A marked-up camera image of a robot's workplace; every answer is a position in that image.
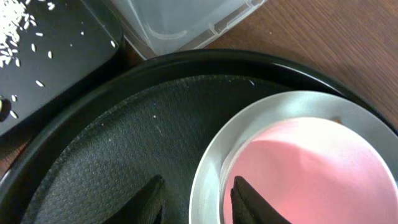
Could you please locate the pink cup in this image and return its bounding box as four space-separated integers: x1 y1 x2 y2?
226 118 397 224

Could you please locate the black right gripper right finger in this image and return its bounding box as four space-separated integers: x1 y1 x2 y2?
230 176 290 224

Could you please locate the round black tray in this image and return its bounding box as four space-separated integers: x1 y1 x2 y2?
1 50 397 223

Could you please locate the black rectangular tray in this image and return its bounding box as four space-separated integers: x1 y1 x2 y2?
0 0 125 138

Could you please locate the clear plastic bin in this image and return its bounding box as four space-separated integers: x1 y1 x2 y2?
110 0 266 60

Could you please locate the food scraps and rice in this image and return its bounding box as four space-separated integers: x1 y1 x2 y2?
0 0 118 121

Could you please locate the grey plate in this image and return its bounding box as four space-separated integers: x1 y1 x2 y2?
188 91 397 223

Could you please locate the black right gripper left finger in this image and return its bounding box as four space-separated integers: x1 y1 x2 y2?
103 175 165 224

